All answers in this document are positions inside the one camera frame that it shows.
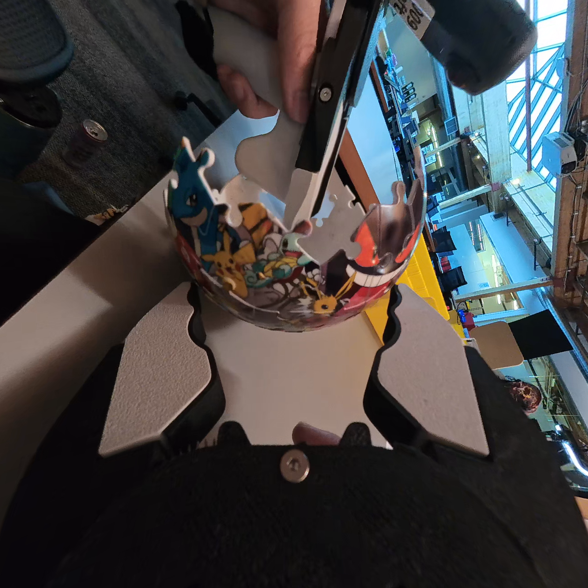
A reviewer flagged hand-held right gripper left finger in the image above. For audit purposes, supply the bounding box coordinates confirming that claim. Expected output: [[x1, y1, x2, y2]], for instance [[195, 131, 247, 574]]
[[98, 281, 227, 458]]

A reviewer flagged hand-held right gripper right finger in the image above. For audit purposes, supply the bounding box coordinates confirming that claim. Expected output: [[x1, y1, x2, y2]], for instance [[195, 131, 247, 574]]
[[364, 282, 491, 460]]

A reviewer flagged person's left hand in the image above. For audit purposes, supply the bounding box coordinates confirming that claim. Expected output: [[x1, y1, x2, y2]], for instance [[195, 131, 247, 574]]
[[207, 0, 331, 125]]

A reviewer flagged colourful loose puzzle piece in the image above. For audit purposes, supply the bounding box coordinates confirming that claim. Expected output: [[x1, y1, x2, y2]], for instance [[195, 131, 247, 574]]
[[87, 204, 130, 227]]

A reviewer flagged black flat panel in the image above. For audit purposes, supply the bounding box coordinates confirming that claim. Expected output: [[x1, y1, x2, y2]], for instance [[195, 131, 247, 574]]
[[507, 310, 576, 361]]

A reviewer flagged colourful cartoon puzzle ball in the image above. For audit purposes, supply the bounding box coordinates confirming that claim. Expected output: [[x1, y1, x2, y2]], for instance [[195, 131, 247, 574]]
[[163, 137, 428, 331]]

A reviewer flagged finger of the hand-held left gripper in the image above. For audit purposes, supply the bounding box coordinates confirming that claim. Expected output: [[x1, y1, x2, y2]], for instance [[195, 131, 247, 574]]
[[284, 45, 368, 229], [235, 111, 305, 204]]

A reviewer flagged person's right hand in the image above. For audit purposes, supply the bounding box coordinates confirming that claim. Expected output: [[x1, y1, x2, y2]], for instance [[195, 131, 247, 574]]
[[292, 423, 344, 447]]

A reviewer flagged yellow plastic bin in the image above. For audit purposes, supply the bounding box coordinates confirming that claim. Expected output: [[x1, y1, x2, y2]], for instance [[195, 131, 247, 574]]
[[365, 248, 456, 341]]

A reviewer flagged white wall-mounted box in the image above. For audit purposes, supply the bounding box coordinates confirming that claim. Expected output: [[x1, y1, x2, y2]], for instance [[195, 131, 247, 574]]
[[541, 132, 588, 179]]

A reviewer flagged blue-grey office chair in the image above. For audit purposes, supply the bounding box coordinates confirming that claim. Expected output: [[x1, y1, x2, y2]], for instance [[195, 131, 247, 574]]
[[0, 0, 76, 131]]

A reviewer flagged purple drink can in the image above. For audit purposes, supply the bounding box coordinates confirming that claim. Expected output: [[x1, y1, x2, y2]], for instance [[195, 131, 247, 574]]
[[63, 119, 110, 167]]

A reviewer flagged brown rounded panel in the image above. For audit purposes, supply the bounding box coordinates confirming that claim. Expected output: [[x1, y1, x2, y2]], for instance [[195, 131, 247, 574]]
[[472, 322, 525, 369]]

